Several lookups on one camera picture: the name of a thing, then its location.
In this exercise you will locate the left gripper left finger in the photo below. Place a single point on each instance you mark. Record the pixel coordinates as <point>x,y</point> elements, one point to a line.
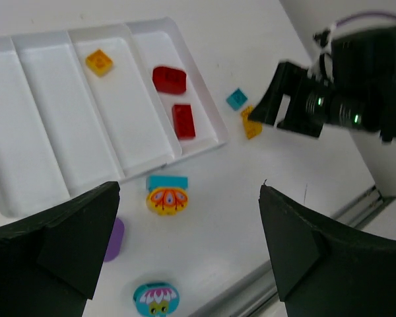
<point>50,262</point>

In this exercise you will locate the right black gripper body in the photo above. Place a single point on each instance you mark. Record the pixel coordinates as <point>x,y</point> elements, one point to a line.
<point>357,88</point>

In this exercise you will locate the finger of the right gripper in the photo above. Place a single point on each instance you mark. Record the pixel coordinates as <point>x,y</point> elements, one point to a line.
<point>292,81</point>

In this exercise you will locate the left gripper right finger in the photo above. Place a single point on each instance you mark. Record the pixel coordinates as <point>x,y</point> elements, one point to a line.
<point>333,261</point>

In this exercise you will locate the small teal lego brick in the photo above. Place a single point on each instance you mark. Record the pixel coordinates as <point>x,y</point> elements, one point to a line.
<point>237,99</point>

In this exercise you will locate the yellow butterfly lego brick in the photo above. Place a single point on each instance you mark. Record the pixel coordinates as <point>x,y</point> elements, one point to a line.
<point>166,201</point>

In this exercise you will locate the yellow square lego brick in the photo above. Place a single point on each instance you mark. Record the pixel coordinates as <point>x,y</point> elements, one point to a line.
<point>99,63</point>

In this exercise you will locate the purple and red lego stack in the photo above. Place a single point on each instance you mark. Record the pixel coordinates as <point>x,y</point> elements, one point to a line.
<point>115,241</point>

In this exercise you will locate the red rounded lego brick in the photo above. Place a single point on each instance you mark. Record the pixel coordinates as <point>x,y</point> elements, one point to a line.
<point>169,80</point>

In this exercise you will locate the white divided sorting tray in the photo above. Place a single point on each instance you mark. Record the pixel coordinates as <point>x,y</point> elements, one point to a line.
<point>65,130</point>

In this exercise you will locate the aluminium frame rail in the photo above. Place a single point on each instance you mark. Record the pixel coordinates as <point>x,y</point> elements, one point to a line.
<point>300,257</point>

